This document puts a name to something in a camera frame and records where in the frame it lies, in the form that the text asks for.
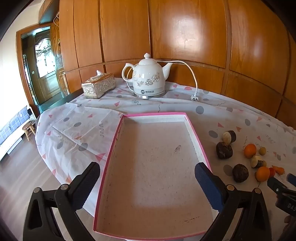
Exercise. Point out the wooden glass-panel door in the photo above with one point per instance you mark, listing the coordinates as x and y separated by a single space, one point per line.
48 81

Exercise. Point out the white tissue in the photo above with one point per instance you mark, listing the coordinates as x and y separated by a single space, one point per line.
99 73

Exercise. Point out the white clothes hanger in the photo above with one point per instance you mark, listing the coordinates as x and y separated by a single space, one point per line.
56 19

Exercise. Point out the small red tomato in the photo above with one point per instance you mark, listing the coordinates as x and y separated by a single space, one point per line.
272 172

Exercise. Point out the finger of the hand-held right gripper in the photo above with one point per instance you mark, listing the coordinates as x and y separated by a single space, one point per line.
291 178
276 185

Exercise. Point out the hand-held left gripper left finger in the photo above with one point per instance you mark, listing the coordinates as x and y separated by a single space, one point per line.
90 183

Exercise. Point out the white ceramic electric kettle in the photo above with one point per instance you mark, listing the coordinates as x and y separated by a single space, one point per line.
148 74

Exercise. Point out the small tan longan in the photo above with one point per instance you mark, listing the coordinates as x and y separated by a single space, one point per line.
262 150

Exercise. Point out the cut dark sugarcane piece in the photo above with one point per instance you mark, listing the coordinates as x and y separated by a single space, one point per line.
231 135
256 161

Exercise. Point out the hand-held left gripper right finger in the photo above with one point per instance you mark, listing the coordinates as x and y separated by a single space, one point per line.
208 187

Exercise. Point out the orange mandarin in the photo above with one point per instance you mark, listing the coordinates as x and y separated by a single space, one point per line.
262 173
250 150

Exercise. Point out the pink cardboard box tray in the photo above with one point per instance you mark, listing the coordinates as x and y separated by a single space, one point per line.
150 173

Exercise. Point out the blue plaid sofa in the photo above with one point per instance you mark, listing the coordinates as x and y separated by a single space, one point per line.
11 134

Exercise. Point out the small wooden stool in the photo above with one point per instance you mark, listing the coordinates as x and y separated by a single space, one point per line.
29 129

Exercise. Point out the metal kettle base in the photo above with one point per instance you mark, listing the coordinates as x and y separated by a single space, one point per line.
149 95

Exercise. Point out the white patterned tablecloth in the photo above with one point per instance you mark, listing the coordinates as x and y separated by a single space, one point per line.
81 129

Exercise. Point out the dark water chestnut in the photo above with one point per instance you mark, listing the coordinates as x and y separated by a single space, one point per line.
240 172
223 150

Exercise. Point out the small orange carrot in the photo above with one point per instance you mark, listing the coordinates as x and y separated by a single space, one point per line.
279 170

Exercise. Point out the silver embossed tissue box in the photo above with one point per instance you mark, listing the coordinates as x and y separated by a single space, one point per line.
98 87

